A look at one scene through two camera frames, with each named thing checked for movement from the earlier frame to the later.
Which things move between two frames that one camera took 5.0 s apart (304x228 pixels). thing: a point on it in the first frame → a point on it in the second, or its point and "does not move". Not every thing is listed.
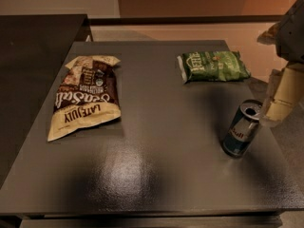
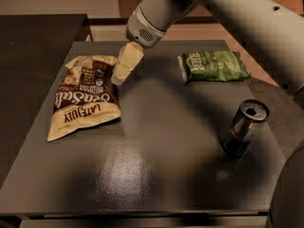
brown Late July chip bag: (86, 94) does not move
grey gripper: (292, 35) → (142, 32)
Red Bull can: (241, 128) does not move
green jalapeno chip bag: (222, 66) does not move
